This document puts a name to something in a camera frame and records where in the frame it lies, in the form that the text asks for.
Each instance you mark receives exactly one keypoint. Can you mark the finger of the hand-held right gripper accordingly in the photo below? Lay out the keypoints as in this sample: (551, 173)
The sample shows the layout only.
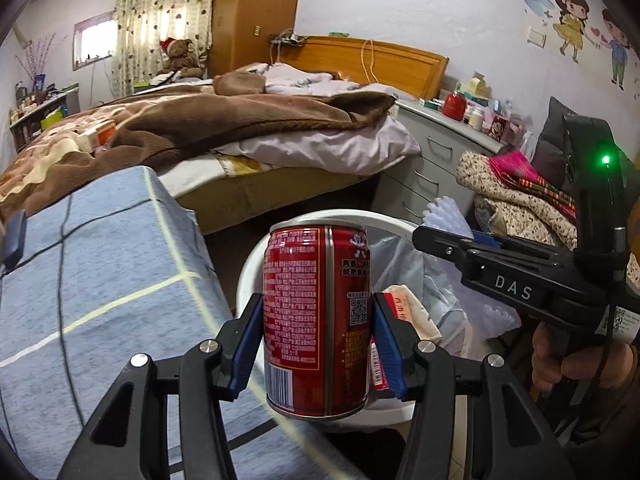
(450, 242)
(487, 240)

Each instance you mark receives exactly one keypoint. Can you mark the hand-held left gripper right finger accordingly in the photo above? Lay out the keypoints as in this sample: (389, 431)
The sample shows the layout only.
(387, 345)

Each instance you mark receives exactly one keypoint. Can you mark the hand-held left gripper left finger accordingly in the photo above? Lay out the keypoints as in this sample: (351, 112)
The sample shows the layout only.
(245, 340)

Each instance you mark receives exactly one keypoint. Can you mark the clear bin liner bag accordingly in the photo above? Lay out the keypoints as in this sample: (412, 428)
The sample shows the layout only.
(440, 285)

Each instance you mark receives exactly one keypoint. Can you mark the red drink can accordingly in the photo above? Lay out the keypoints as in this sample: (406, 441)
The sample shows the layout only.
(310, 320)

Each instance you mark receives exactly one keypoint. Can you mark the white round trash bin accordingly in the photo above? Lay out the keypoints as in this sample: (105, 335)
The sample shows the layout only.
(350, 216)

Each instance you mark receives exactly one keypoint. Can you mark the person's right hand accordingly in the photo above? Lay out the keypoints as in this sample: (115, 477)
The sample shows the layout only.
(595, 362)

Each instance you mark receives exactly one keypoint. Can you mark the floral padded jacket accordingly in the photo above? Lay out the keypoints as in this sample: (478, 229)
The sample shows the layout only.
(510, 200)

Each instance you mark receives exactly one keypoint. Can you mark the grey dresser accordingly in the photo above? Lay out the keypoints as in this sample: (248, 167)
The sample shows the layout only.
(425, 170)

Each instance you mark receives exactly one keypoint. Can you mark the pink plaid cloth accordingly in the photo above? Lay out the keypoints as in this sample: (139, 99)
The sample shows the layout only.
(520, 170)

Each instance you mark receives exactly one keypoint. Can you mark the dark grey cushion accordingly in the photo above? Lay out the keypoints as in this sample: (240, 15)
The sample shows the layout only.
(550, 140)

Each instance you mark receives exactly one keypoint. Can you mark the red cartoon mug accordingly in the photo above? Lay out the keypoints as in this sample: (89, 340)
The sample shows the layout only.
(500, 127)

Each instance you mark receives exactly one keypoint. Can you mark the white bottle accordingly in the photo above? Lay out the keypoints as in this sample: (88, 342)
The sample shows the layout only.
(475, 117)

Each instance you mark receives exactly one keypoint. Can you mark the red jar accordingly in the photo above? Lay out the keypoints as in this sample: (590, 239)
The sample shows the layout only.
(454, 107)

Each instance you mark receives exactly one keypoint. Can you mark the wooden bed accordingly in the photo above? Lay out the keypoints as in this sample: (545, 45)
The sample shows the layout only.
(350, 145)

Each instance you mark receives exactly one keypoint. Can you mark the bed with tan base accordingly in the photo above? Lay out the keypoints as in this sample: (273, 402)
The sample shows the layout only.
(280, 190)

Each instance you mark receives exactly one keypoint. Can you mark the wooden headboard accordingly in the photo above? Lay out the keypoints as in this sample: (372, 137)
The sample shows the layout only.
(400, 67)

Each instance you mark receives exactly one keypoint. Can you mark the brown fleece blanket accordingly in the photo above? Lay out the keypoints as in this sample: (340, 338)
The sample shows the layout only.
(225, 125)

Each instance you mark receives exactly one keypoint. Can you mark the orange white box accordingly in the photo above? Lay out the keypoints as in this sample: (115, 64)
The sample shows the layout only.
(100, 135)

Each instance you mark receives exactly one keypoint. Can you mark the dark blue glasses case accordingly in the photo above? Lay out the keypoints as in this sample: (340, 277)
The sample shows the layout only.
(14, 240)

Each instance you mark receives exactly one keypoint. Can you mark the white power strip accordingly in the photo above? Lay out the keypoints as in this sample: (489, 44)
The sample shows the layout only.
(290, 39)

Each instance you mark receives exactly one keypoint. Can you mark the brown teddy bear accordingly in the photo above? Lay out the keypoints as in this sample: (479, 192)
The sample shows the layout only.
(180, 57)

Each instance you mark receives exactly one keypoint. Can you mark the wooden wardrobe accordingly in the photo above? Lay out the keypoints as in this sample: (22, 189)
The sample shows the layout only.
(255, 10)

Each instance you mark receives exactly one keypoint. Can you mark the cluttered back desk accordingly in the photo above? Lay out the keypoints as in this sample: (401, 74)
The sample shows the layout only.
(45, 110)

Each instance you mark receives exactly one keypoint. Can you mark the small window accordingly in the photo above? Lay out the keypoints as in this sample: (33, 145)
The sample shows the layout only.
(95, 40)

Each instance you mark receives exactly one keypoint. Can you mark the heart patterned curtain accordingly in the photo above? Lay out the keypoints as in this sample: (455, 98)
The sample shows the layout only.
(160, 10)

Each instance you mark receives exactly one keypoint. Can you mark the dried branch bouquet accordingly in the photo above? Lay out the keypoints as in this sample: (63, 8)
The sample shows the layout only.
(37, 60)

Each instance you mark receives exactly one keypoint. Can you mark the white wall switch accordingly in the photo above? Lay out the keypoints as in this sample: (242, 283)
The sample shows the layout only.
(536, 36)

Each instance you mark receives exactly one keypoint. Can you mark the cartoon wall sticker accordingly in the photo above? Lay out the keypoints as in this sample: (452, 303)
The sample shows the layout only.
(570, 20)

